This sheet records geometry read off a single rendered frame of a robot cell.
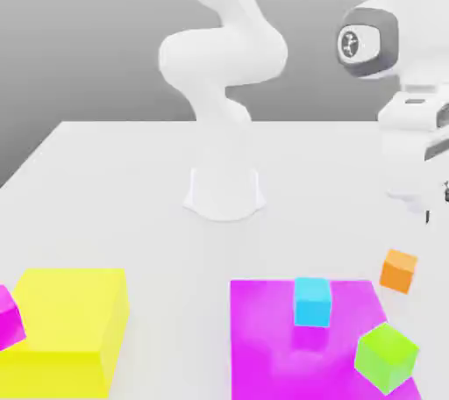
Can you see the small green cube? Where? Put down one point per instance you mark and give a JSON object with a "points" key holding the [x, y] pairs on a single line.
{"points": [[386, 358]]}

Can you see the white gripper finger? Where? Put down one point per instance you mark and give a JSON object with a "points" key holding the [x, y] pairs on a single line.
{"points": [[408, 201]]}

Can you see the small orange cube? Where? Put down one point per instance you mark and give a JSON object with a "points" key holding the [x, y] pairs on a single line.
{"points": [[397, 272]]}

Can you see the small magenta cube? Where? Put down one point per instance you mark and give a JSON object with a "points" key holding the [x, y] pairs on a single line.
{"points": [[7, 322]]}

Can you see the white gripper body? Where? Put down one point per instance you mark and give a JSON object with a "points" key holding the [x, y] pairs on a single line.
{"points": [[403, 158]]}

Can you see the small cyan cube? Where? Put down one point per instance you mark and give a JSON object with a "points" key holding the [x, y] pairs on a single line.
{"points": [[312, 305]]}

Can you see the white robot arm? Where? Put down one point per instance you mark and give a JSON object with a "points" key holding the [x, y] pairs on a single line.
{"points": [[224, 52]]}

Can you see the large yellow box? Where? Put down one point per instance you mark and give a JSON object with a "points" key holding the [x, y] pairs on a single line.
{"points": [[66, 315]]}

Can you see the large magenta box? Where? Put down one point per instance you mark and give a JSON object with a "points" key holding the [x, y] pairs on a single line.
{"points": [[266, 344]]}

